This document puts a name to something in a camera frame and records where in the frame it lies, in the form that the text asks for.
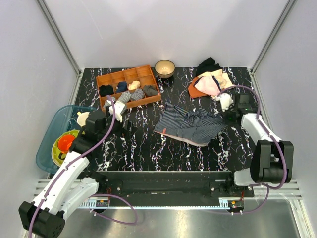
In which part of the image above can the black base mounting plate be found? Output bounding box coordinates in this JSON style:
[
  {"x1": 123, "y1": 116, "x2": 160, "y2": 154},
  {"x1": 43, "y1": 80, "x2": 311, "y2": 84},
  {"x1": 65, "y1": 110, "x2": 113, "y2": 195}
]
[{"x1": 80, "y1": 171, "x2": 254, "y2": 199}]

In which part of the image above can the black rolled underwear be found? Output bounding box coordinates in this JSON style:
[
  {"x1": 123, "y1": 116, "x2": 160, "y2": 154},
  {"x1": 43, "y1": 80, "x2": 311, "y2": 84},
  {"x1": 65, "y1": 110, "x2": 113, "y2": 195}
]
[{"x1": 99, "y1": 85, "x2": 114, "y2": 97}]

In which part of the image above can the purple cable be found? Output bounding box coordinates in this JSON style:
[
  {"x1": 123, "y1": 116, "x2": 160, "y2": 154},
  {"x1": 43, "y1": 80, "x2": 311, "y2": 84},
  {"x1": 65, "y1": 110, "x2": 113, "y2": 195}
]
[
  {"x1": 217, "y1": 85, "x2": 289, "y2": 216},
  {"x1": 28, "y1": 101, "x2": 138, "y2": 238}
]

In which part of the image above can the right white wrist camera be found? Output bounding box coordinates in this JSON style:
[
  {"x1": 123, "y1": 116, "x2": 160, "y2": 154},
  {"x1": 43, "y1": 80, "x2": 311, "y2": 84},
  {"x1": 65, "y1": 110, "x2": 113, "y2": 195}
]
[{"x1": 215, "y1": 93, "x2": 234, "y2": 112}]

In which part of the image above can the orange cup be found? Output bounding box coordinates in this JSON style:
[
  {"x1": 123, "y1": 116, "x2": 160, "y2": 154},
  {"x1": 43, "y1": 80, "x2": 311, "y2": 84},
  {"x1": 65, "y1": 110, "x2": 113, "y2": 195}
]
[{"x1": 57, "y1": 134, "x2": 76, "y2": 153}]

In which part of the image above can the cream underwear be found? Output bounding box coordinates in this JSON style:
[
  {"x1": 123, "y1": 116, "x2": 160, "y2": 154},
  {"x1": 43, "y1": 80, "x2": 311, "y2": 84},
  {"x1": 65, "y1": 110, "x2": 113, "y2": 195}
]
[{"x1": 198, "y1": 69, "x2": 234, "y2": 91}]

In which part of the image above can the aluminium frame rail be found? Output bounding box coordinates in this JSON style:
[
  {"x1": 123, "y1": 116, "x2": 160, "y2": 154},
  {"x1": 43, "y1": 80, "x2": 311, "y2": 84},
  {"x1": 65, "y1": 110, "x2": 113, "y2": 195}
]
[{"x1": 36, "y1": 0, "x2": 81, "y2": 76}]

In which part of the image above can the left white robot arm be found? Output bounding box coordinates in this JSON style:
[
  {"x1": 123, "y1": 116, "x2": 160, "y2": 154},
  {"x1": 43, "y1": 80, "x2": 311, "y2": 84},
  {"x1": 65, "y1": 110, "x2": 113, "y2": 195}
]
[{"x1": 18, "y1": 111, "x2": 132, "y2": 238}]

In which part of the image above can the pink underwear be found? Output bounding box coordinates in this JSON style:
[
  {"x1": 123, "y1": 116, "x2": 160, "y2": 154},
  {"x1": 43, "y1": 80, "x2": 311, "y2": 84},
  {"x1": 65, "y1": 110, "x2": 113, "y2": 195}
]
[{"x1": 194, "y1": 76, "x2": 221, "y2": 99}]

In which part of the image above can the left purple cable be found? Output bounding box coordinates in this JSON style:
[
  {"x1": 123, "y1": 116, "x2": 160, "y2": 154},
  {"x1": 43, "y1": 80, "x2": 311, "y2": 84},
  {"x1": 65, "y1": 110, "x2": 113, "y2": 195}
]
[{"x1": 28, "y1": 101, "x2": 138, "y2": 238}]

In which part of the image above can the cream ceramic mug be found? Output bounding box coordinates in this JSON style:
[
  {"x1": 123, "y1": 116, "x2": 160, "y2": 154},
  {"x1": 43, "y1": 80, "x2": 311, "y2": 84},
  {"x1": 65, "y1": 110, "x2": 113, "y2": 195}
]
[{"x1": 77, "y1": 112, "x2": 90, "y2": 127}]

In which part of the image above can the grey striped rolled underwear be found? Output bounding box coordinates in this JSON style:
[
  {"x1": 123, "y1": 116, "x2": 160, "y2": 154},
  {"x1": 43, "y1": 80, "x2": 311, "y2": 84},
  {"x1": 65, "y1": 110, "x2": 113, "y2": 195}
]
[{"x1": 116, "y1": 91, "x2": 131, "y2": 104}]

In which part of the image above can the yellow-green dotted plate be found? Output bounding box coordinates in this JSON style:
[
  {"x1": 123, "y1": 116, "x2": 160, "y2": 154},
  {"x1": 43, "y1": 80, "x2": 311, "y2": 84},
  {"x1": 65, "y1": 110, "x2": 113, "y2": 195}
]
[{"x1": 51, "y1": 130, "x2": 79, "y2": 167}]

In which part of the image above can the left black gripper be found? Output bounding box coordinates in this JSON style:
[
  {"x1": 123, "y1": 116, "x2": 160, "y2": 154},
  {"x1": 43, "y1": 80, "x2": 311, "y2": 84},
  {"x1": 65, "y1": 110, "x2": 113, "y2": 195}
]
[{"x1": 98, "y1": 106, "x2": 138, "y2": 141}]

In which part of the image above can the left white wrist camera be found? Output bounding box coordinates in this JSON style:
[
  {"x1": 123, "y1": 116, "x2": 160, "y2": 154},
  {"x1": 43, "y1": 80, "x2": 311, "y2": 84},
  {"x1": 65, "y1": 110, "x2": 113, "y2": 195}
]
[{"x1": 109, "y1": 101, "x2": 127, "y2": 122}]

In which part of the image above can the beige ceramic bowl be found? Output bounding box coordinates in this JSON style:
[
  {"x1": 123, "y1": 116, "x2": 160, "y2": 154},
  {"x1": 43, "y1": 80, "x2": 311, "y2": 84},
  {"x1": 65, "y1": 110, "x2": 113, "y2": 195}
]
[{"x1": 155, "y1": 60, "x2": 175, "y2": 78}]

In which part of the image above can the orange cloth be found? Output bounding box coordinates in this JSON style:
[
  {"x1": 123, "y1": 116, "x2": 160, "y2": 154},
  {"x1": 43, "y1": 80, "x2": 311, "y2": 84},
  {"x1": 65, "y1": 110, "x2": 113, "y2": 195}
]
[{"x1": 188, "y1": 77, "x2": 208, "y2": 99}]

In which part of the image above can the light grey rolled underwear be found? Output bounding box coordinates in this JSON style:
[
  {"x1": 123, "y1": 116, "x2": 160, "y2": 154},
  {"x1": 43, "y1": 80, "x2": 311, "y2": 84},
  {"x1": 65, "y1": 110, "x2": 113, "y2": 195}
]
[{"x1": 103, "y1": 97, "x2": 116, "y2": 109}]

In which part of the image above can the black garment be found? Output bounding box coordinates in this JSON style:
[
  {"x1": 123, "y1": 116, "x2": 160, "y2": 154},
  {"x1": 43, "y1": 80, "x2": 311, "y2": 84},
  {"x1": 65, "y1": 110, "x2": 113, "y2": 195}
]
[{"x1": 195, "y1": 57, "x2": 222, "y2": 77}]

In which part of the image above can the teal plastic bin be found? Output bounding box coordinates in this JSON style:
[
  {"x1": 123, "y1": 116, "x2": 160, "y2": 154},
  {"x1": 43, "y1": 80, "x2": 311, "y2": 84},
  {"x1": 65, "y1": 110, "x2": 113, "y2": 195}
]
[{"x1": 36, "y1": 105, "x2": 96, "y2": 174}]

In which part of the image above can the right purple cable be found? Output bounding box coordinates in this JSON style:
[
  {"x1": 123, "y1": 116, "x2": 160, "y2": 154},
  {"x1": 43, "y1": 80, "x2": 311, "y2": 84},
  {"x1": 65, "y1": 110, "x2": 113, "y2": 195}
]
[{"x1": 217, "y1": 85, "x2": 289, "y2": 216}]

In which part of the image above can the peach rolled underwear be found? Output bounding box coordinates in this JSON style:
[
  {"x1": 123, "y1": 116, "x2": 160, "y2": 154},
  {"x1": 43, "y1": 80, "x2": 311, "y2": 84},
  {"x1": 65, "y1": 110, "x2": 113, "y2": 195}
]
[{"x1": 128, "y1": 80, "x2": 141, "y2": 91}]

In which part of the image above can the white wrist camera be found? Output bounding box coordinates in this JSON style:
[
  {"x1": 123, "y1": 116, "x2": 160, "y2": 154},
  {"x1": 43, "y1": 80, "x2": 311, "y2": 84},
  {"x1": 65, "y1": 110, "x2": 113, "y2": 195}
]
[
  {"x1": 109, "y1": 101, "x2": 127, "y2": 122},
  {"x1": 215, "y1": 93, "x2": 234, "y2": 112}
]

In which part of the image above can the navy rolled underwear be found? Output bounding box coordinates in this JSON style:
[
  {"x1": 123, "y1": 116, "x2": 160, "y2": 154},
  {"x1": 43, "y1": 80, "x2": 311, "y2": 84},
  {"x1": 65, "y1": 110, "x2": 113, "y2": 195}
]
[{"x1": 115, "y1": 81, "x2": 127, "y2": 93}]

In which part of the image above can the blue-grey striped rolled underwear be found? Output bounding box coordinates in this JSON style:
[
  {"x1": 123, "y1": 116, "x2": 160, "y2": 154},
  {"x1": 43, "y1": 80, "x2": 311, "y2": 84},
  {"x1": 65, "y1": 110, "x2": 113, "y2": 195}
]
[{"x1": 130, "y1": 88, "x2": 145, "y2": 102}]

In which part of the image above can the orange wooden divider tray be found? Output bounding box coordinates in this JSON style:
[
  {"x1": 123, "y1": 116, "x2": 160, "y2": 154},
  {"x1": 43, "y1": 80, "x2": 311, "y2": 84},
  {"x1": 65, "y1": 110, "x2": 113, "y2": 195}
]
[{"x1": 96, "y1": 65, "x2": 161, "y2": 111}]

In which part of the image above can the blue striped underwear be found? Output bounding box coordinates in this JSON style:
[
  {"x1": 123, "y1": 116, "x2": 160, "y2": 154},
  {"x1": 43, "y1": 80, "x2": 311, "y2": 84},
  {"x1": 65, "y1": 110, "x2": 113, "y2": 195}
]
[{"x1": 154, "y1": 101, "x2": 226, "y2": 147}]

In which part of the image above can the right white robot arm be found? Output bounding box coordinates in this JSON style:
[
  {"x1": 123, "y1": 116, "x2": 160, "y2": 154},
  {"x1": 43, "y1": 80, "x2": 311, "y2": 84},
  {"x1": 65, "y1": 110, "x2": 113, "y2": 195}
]
[{"x1": 219, "y1": 93, "x2": 294, "y2": 197}]

